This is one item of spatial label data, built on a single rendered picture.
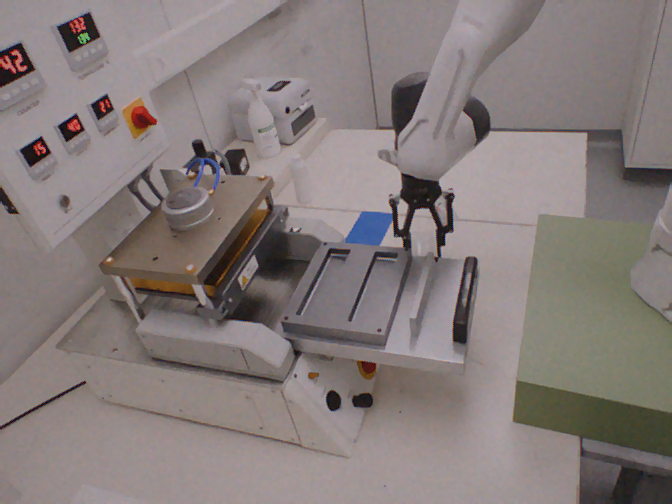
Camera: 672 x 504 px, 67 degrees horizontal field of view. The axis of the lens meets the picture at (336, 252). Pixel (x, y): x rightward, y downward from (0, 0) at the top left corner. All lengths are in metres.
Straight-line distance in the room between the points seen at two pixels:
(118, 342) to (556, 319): 0.76
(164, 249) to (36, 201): 0.18
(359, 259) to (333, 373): 0.20
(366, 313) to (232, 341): 0.21
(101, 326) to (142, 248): 0.25
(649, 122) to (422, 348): 2.21
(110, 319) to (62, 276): 0.41
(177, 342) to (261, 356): 0.15
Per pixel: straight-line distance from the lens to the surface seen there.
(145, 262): 0.81
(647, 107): 2.77
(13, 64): 0.82
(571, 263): 1.04
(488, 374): 1.00
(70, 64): 0.88
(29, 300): 1.38
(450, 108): 0.78
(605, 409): 0.88
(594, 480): 1.76
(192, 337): 0.81
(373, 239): 1.31
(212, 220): 0.84
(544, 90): 3.17
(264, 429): 0.93
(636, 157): 2.89
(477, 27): 0.75
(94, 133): 0.90
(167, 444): 1.04
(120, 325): 1.02
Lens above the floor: 1.54
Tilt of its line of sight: 38 degrees down
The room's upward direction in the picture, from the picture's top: 12 degrees counter-clockwise
